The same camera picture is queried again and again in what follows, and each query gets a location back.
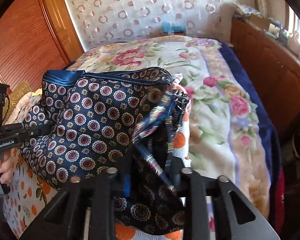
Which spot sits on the floral blanket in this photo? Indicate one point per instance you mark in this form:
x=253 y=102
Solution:
x=215 y=110

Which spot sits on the white circle-print curtain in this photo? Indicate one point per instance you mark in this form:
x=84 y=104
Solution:
x=140 y=10

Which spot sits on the person's left hand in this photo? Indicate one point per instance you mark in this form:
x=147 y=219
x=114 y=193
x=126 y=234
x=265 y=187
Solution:
x=3 y=167

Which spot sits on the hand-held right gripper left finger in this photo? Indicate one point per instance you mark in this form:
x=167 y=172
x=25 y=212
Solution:
x=126 y=183

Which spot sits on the cardboard box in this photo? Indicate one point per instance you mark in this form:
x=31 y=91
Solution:
x=261 y=22

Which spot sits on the stack of folded cloths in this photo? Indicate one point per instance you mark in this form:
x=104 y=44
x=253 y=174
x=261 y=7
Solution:
x=245 y=9

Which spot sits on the gold velvet blanket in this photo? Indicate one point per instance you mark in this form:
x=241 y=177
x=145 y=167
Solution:
x=21 y=91

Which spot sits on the red cloth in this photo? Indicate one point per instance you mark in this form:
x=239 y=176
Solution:
x=280 y=200

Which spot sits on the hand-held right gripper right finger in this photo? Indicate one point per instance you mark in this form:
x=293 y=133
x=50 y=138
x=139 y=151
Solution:
x=176 y=177

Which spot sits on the wooden cabinet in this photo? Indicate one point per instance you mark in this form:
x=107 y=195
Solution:
x=265 y=62

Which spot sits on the blue box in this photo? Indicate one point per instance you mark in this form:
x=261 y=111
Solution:
x=170 y=28

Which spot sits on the navy circle-patterned shirt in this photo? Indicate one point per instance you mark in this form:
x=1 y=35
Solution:
x=90 y=120

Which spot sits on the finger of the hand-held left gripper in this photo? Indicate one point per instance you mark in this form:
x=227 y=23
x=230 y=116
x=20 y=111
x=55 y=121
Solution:
x=37 y=130

